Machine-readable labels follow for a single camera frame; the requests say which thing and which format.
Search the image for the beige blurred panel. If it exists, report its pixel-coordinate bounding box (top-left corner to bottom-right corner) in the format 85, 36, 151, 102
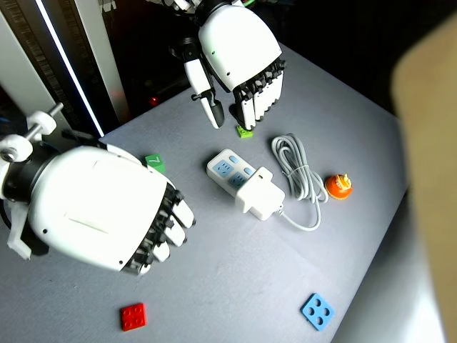
391, 14, 457, 343

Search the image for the white cabinet panel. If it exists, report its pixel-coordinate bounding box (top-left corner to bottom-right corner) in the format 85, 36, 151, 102
0, 9, 83, 158

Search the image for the white power strip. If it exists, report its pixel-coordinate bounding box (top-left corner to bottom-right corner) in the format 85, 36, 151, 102
206, 148, 286, 221

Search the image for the white charger adapter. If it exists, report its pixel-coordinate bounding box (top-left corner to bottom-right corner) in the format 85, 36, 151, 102
233, 166, 286, 215

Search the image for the white light strip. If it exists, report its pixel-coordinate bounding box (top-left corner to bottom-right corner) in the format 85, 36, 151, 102
34, 0, 106, 138

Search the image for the flat red stud brick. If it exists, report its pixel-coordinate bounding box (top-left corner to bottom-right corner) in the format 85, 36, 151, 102
119, 302, 148, 332

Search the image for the orange toy cake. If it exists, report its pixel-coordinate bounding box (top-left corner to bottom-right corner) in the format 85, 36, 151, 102
323, 173, 354, 201

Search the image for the blue four-hole block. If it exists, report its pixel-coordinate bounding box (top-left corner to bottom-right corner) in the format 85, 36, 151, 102
300, 292, 336, 332

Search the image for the green number cube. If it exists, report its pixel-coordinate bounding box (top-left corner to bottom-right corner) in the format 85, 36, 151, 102
144, 153, 168, 175

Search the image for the grey table cloth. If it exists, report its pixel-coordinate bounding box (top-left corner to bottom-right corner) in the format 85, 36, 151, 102
0, 39, 447, 343

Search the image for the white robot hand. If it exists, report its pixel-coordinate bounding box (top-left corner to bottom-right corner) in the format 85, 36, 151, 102
169, 0, 287, 132
27, 129, 196, 277

